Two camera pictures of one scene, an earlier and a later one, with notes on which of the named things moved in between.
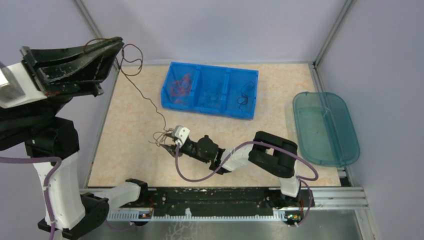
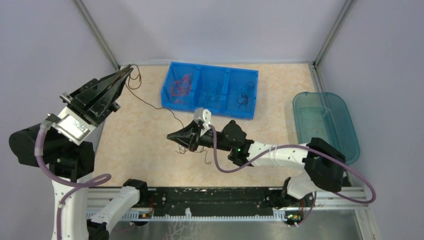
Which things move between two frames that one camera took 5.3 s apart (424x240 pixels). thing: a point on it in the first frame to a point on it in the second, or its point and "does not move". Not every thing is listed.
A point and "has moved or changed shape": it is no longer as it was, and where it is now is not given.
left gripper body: [54, 89] to [78, 103]
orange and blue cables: [160, 137] has moved or changed shape
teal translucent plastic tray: [325, 129] does not move
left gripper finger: [93, 68] to [107, 102]
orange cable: [180, 87] does not move
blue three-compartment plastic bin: [218, 90] does not move
